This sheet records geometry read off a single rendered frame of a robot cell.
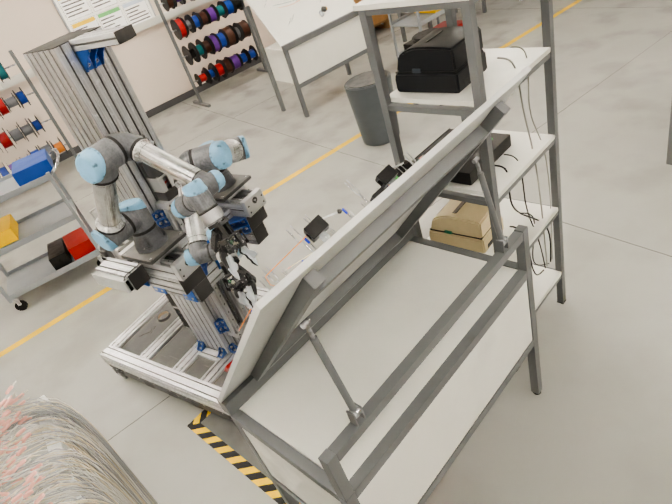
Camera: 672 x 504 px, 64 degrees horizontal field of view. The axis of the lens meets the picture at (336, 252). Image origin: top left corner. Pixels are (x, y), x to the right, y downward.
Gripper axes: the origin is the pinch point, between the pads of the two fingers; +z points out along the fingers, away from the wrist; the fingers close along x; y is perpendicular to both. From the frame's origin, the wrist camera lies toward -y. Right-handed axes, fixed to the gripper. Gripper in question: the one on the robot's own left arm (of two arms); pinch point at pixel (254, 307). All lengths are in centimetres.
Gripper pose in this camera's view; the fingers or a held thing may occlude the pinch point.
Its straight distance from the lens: 202.4
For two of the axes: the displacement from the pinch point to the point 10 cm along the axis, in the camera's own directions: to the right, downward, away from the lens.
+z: 4.6, 8.4, -3.0
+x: 8.1, -5.3, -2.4
